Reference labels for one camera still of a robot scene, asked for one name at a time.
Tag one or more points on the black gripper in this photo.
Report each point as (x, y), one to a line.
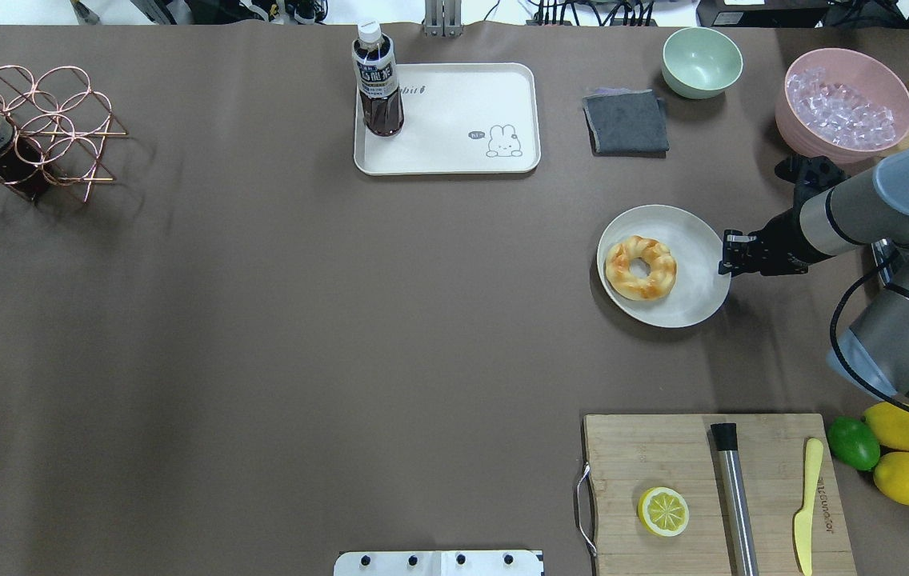
(779, 240)

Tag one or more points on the twisted glazed donut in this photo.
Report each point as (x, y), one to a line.
(662, 268)

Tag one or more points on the white round plate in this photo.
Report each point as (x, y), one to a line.
(699, 289)

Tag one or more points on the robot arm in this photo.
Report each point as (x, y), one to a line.
(834, 213)

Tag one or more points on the cream rabbit tray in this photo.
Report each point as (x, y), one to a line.
(461, 118)

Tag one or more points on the tea bottle on tray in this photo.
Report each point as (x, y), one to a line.
(377, 80)

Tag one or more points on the metal ice scoop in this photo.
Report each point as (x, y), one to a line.
(888, 260)

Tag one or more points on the grey folded cloth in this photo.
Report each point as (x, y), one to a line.
(625, 121)

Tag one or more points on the pink bowl of ice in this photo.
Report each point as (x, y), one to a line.
(843, 105)

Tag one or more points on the green bowl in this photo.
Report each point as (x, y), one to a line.
(700, 63)

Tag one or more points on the green lime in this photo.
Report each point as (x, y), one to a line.
(853, 443)

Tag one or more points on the bamboo cutting board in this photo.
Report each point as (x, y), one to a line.
(630, 453)

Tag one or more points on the half lemon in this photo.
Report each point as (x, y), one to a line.
(663, 511)

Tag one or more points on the yellow plastic knife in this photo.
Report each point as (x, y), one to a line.
(802, 522)

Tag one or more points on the steel cylinder muddler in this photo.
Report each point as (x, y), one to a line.
(726, 441)

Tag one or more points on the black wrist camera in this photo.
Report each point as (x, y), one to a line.
(810, 176)

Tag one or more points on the aluminium frame post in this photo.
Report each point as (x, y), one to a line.
(443, 18)

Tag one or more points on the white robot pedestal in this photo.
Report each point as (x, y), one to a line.
(441, 562)

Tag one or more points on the copper wire bottle rack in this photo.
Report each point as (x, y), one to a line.
(68, 122)

